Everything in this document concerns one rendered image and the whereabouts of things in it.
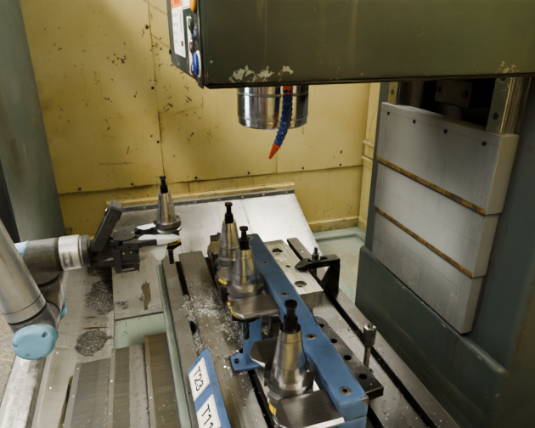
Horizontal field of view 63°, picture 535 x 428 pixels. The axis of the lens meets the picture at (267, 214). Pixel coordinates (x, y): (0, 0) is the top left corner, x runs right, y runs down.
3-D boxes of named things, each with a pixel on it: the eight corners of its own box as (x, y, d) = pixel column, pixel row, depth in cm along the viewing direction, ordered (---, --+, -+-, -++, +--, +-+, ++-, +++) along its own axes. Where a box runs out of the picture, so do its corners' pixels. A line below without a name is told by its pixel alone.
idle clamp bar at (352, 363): (360, 417, 89) (363, 393, 86) (303, 340, 111) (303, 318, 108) (381, 410, 90) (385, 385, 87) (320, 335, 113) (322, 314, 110)
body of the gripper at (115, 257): (141, 255, 107) (88, 262, 103) (137, 222, 103) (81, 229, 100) (143, 270, 100) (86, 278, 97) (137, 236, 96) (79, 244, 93)
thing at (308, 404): (284, 442, 48) (284, 436, 48) (269, 405, 52) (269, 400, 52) (342, 425, 50) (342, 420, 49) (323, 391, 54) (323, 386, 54)
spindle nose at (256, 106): (322, 125, 97) (324, 68, 93) (259, 133, 90) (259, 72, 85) (283, 114, 110) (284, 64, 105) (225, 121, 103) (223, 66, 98)
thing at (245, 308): (236, 323, 67) (236, 318, 67) (228, 303, 72) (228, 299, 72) (279, 314, 69) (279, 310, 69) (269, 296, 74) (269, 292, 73)
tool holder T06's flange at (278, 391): (319, 400, 54) (321, 385, 53) (273, 410, 53) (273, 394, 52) (302, 365, 60) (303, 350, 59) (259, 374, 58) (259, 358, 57)
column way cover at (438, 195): (458, 338, 111) (501, 137, 91) (365, 253, 153) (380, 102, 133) (475, 334, 112) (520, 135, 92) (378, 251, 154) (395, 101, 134)
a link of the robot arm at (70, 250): (60, 231, 99) (56, 247, 91) (82, 228, 100) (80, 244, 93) (67, 261, 102) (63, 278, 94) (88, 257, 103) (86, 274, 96)
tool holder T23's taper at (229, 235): (245, 256, 83) (244, 222, 81) (223, 260, 82) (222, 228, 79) (236, 245, 87) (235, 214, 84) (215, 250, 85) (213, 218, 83)
